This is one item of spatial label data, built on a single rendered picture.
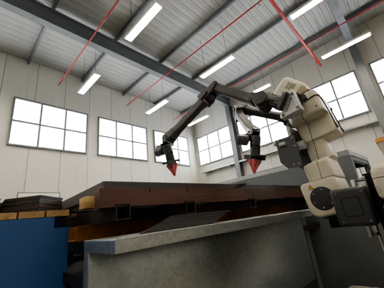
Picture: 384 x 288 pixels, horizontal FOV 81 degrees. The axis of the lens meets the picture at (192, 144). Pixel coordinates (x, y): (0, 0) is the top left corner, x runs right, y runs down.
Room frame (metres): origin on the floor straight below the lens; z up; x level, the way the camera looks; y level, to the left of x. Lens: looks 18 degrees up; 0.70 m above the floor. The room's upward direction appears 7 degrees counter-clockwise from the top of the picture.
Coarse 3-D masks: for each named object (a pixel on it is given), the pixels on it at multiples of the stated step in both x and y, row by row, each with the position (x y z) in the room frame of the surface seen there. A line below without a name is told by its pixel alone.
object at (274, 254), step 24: (192, 240) 0.89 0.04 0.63; (216, 240) 0.98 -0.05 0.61; (240, 240) 1.09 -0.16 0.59; (264, 240) 1.22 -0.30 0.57; (288, 240) 1.38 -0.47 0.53; (96, 264) 0.65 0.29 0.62; (120, 264) 0.70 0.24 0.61; (144, 264) 0.75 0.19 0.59; (168, 264) 0.81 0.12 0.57; (192, 264) 0.88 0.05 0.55; (216, 264) 0.97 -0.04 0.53; (240, 264) 1.07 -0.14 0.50; (264, 264) 1.19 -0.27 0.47; (288, 264) 1.34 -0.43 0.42; (312, 264) 1.54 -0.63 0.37
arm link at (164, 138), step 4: (164, 136) 1.38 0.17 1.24; (164, 140) 1.38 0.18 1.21; (164, 144) 1.41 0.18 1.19; (172, 144) 1.42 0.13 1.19; (156, 148) 1.45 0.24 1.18; (160, 148) 1.41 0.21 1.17; (156, 152) 1.43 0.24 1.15; (160, 152) 1.41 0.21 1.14; (156, 156) 1.45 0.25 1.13; (160, 156) 1.46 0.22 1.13
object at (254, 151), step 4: (252, 148) 1.18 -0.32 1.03; (256, 148) 1.17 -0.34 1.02; (260, 148) 1.19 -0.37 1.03; (252, 152) 1.18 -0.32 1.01; (256, 152) 1.18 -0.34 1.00; (260, 152) 1.19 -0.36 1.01; (244, 156) 1.22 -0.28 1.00; (252, 156) 1.19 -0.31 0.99; (256, 156) 1.17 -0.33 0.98; (260, 156) 1.16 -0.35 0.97; (264, 156) 1.18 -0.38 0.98
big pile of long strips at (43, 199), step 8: (0, 200) 0.81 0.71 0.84; (8, 200) 0.83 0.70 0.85; (16, 200) 0.82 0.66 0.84; (24, 200) 0.83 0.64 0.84; (32, 200) 0.83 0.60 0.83; (40, 200) 0.83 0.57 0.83; (48, 200) 0.87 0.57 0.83; (56, 200) 0.92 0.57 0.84; (0, 208) 0.89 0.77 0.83; (8, 208) 0.82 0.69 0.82; (16, 208) 0.82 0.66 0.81; (24, 208) 0.82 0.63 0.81; (32, 208) 0.82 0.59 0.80; (40, 208) 0.82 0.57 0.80; (48, 208) 0.87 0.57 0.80; (56, 208) 0.91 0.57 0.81
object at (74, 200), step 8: (104, 184) 0.75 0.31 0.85; (112, 184) 0.77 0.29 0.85; (120, 184) 0.79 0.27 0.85; (128, 184) 0.81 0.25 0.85; (136, 184) 0.83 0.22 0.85; (144, 184) 0.86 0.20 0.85; (152, 184) 0.88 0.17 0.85; (160, 184) 0.91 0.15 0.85; (168, 184) 0.93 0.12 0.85; (176, 184) 0.96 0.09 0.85; (184, 184) 1.00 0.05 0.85; (192, 184) 1.03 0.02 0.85; (200, 184) 1.06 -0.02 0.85; (208, 184) 1.10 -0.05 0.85; (216, 184) 1.14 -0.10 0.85; (224, 184) 1.18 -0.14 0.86; (232, 184) 1.23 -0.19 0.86; (88, 192) 0.86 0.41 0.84; (72, 200) 1.00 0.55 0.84; (64, 208) 1.09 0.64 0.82; (72, 208) 1.07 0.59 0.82
